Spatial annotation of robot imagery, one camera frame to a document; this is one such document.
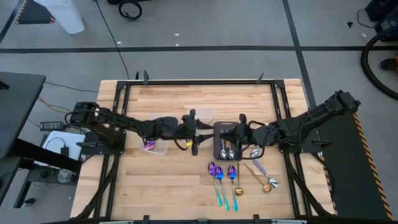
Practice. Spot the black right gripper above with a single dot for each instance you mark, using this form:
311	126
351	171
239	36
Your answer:
244	133

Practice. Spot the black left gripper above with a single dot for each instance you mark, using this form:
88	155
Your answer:
189	130

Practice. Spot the gold spoon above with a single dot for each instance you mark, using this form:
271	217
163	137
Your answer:
266	187
238	191
228	144

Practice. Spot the dark grey plastic bin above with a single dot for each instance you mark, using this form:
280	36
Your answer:
216	149

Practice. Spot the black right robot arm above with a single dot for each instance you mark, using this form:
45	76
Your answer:
311	119

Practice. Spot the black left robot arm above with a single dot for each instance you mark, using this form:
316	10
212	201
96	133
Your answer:
109	118

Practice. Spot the small clear plastic bin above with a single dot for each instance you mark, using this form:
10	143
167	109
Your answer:
160	151

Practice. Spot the white light bar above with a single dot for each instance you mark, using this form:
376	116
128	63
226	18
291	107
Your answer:
118	222
289	221

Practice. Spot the large black hazard-striped mat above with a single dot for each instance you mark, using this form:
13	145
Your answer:
351	171

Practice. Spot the white box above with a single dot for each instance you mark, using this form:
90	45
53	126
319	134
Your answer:
74	140

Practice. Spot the small black charger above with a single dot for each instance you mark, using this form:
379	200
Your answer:
64	151

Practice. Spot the clear plastic cup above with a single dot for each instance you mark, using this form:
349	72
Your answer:
64	176

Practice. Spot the black power adapter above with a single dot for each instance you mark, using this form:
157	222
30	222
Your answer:
51	125

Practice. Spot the person's shoe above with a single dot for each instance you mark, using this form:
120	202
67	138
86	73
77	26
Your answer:
390	63

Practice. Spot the white plastic sack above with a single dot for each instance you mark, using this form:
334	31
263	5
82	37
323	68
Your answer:
62	15

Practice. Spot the black desk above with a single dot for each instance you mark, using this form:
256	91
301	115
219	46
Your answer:
18	102

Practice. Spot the black floor equipment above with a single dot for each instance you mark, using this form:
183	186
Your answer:
385	18

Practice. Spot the small black hazard-striped mat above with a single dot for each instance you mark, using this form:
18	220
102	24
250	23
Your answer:
34	14

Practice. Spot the black aluminium frame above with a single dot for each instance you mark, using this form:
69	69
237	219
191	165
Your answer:
199	82

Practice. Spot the black frame clamp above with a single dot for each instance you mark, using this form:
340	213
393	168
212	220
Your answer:
260	78
145	77
145	218
256	218

